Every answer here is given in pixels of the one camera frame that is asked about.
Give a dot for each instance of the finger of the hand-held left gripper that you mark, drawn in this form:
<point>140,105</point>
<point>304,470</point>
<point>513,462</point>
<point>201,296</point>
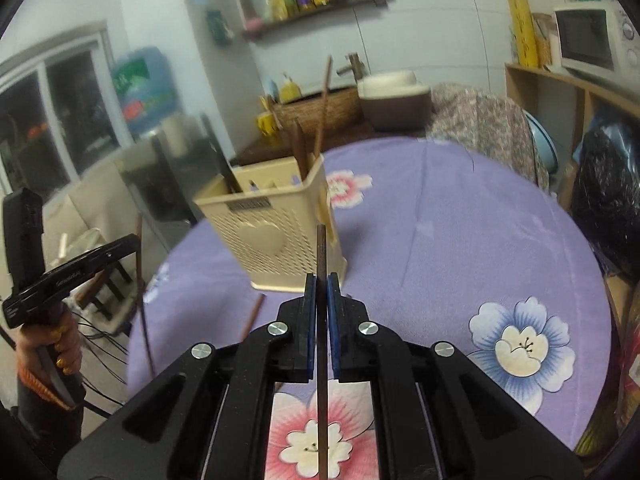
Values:
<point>122,249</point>

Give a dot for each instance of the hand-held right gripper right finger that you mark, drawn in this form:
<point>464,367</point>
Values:
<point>334,330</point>

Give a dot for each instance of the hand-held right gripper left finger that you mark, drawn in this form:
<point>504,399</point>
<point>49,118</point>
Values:
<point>311,330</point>

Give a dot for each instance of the beige perforated cutlery basket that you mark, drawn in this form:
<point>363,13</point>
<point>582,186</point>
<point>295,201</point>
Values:
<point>265,240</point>

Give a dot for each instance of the black chopstick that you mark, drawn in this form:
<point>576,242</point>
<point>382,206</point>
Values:
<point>225,160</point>

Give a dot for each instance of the person's left forearm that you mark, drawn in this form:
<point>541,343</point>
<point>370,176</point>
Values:
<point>50,425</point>

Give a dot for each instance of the person's left hand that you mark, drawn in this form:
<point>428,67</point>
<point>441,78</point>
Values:
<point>65,347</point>

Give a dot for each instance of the water dispenser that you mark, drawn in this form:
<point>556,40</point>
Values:
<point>170,175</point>

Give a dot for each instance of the window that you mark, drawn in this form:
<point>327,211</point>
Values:
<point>55,120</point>

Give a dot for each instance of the purple floral tablecloth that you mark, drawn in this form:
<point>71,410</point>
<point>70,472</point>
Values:
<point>450,240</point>

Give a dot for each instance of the blue water jug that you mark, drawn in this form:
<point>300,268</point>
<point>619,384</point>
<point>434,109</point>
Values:
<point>145,90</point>

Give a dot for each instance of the yellow cup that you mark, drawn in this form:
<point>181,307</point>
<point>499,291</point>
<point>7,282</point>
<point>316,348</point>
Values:
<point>267,123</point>

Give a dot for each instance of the woven basket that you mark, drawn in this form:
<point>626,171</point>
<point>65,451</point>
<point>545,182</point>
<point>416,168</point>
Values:
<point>340,105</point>

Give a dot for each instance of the yellow soap bottle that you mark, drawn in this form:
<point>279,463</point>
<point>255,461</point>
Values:
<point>289,91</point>

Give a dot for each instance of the brown basin with white rim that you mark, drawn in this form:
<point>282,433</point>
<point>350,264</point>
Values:
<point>395,102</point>

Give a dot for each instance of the floral cloth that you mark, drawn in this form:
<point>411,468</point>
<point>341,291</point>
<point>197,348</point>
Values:
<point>485,130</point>

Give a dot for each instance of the pink dish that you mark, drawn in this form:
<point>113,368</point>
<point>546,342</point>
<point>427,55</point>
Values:
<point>254,25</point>

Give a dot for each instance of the bronze faucet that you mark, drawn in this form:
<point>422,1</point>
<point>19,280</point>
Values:
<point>352,66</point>

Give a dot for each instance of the light blue basin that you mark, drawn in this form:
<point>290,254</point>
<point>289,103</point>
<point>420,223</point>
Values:
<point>542,142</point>

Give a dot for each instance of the yellow packet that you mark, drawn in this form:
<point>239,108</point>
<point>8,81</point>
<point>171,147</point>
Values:
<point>280,2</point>

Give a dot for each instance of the black plastic bag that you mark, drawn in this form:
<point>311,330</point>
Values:
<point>607,190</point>

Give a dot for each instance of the wooden shelf cabinet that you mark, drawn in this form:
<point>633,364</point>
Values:
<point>540,90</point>

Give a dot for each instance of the yellow roll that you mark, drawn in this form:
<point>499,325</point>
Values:
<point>522,27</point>

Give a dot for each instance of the glass jar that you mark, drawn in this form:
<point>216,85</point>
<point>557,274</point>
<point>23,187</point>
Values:
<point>544,35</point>

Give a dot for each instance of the white microwave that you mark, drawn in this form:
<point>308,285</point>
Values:
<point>595,40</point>

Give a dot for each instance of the green wall holder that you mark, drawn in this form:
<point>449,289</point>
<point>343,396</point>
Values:
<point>217,25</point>

